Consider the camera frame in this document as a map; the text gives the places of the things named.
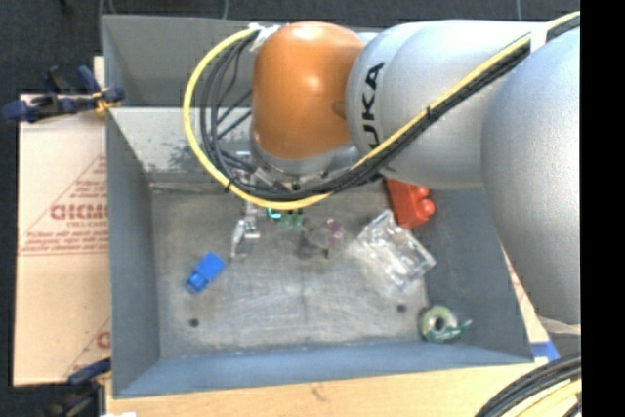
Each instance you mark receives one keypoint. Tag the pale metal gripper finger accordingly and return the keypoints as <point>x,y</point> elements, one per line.
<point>237,239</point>
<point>253,229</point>

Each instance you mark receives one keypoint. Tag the blue toy block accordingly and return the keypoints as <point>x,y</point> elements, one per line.
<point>206,272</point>

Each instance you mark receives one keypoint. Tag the purple and grey small toy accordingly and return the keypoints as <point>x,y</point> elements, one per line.
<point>320,239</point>

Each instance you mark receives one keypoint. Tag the grey metal bin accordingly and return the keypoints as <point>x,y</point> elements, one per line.
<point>293,303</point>

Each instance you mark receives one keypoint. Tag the clear plastic package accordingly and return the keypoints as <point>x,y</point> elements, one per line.
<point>395,254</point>

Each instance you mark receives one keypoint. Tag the red toy block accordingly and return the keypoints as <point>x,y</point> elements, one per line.
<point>409,205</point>

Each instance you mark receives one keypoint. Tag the brown cardboard board red print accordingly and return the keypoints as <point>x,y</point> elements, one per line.
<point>58,283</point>

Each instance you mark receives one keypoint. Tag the green tape roll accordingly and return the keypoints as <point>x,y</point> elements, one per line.
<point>434,332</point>

